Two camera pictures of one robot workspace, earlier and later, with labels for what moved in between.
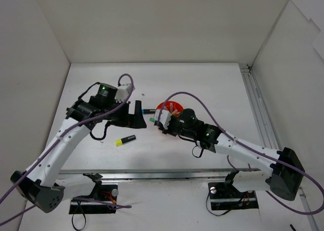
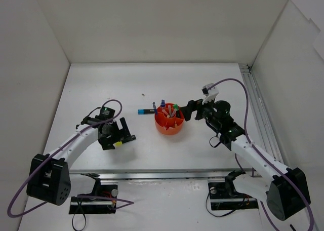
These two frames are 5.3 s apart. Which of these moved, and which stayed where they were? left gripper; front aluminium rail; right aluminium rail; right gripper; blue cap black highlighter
Moved: left gripper; right gripper
Stayed: front aluminium rail; blue cap black highlighter; right aluminium rail
